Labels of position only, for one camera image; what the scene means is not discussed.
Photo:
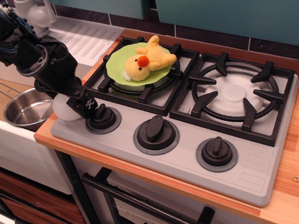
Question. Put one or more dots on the white egg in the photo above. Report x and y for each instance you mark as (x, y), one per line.
(62, 110)

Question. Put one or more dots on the black oven door handle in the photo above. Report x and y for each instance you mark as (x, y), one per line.
(100, 183)

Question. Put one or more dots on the white toy sink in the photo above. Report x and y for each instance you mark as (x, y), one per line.
(19, 152)

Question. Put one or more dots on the right black stove knob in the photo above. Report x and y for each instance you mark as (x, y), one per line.
(217, 155)

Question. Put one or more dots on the wooden drawer front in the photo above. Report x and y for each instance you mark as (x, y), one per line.
(37, 204)

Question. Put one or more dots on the middle black stove knob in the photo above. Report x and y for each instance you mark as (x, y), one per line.
(156, 136)

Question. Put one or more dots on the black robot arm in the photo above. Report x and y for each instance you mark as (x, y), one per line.
(13, 30)

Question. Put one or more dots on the black burner grate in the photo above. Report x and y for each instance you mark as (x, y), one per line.
(154, 98)
(238, 98)

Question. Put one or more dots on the green plastic plate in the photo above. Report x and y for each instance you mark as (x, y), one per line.
(116, 67)

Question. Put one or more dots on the black left burner grate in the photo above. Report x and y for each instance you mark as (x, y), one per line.
(154, 98)

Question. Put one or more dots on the small steel pan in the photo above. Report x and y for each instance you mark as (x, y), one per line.
(27, 110)

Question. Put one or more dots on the black right burner grate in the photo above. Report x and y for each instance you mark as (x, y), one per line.
(238, 98)

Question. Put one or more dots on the black stove knob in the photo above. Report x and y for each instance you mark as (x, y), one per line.
(217, 155)
(104, 120)
(156, 136)

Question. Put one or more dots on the left black stove knob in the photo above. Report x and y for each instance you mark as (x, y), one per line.
(104, 120)

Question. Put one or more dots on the grey toy faucet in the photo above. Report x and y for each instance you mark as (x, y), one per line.
(40, 17)

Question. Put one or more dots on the yellow stuffed duck toy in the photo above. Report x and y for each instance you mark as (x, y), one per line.
(151, 58)

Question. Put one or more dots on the grey toy stove top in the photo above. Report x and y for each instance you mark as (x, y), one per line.
(251, 179)

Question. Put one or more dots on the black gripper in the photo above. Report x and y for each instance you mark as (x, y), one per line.
(51, 64)

